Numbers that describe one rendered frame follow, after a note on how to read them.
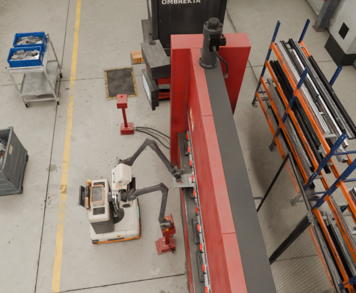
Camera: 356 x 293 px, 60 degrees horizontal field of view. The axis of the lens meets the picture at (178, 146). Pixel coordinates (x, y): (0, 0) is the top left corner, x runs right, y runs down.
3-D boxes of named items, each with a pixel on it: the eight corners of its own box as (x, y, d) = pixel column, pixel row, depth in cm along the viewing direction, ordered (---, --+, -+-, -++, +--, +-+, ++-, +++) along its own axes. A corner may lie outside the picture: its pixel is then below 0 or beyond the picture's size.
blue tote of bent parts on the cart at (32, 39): (19, 41, 560) (15, 32, 545) (47, 39, 565) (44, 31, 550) (16, 54, 539) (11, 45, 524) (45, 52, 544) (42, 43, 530)
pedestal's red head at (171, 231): (159, 221, 383) (158, 215, 368) (171, 218, 386) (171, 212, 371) (162, 236, 372) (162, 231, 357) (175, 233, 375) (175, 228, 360)
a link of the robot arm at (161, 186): (164, 179, 330) (162, 185, 321) (170, 190, 334) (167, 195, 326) (129, 189, 345) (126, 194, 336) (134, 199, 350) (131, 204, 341)
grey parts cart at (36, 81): (31, 76, 627) (11, 35, 550) (64, 74, 634) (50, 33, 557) (24, 109, 575) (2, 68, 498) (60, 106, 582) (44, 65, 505)
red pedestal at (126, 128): (120, 126, 556) (113, 93, 489) (134, 125, 558) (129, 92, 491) (119, 135, 544) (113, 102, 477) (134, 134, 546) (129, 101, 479)
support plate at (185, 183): (172, 175, 385) (172, 174, 384) (193, 174, 386) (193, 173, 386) (173, 188, 374) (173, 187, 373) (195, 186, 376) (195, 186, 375)
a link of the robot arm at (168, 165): (150, 141, 354) (148, 146, 344) (155, 139, 351) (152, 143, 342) (172, 169, 367) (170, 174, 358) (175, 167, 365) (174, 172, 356)
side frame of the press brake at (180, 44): (169, 153, 524) (170, 34, 338) (219, 151, 530) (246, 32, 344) (170, 165, 509) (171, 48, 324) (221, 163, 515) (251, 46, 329)
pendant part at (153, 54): (143, 92, 454) (139, 42, 386) (160, 88, 459) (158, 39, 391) (153, 116, 426) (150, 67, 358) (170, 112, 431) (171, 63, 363)
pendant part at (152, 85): (143, 88, 438) (141, 68, 409) (151, 86, 441) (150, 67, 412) (152, 111, 413) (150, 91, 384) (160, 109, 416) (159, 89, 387)
